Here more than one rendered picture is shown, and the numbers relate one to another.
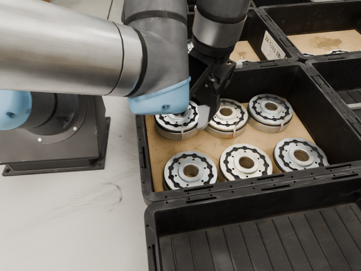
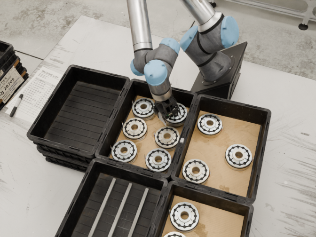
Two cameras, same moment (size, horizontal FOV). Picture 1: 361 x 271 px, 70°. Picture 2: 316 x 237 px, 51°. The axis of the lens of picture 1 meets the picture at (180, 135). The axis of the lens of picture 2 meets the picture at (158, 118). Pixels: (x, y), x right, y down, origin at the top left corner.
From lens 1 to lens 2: 1.27 m
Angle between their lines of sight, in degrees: 64
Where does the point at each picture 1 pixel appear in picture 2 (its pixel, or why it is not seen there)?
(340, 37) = not seen: outside the picture
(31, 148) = not seen: hidden behind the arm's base
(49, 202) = (181, 78)
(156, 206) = (128, 80)
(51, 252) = not seen: hidden behind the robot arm
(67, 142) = (199, 80)
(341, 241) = (90, 146)
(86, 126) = (201, 86)
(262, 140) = (146, 150)
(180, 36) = (142, 62)
